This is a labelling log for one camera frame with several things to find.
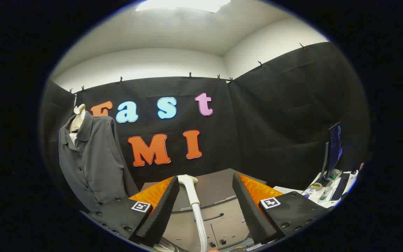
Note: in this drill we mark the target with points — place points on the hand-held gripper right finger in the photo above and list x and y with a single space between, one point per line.
250 210

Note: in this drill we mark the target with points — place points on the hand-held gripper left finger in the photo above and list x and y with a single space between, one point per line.
163 210

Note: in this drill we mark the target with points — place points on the white garment steamer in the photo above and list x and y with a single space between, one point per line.
191 192

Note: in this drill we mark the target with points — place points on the grey button shirt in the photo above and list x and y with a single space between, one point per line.
93 161

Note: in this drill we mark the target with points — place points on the grey cabinet with drawers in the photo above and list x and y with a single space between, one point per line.
217 189

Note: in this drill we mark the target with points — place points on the cluttered white desk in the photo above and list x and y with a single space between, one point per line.
285 190

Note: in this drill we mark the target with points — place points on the black keyboard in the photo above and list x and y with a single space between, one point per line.
341 185

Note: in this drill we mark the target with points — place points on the computer monitor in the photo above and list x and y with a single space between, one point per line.
335 147

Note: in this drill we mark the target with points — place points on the cream mannequin torso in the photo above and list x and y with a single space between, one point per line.
77 120

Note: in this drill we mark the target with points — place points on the row of black cloth clips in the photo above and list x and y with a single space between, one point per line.
120 80

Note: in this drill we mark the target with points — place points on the ceiling light panel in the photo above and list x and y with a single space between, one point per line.
184 4

